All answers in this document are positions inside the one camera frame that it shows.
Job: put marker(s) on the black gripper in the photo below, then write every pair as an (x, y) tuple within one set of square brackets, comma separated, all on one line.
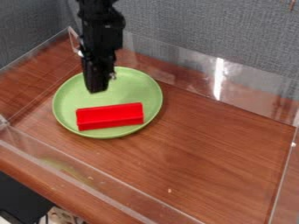
[(103, 24)]

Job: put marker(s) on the green round plate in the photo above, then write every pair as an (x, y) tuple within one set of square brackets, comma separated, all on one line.
[(133, 86)]

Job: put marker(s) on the red rectangular block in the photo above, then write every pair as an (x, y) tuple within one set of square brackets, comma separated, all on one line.
[(109, 116)]

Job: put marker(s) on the white power strip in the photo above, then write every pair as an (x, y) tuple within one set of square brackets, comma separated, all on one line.
[(60, 216)]

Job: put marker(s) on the clear acrylic corner bracket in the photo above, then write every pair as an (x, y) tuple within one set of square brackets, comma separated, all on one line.
[(73, 41)]

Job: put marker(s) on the clear acrylic enclosure walls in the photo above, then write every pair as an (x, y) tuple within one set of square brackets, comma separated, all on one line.
[(215, 161)]

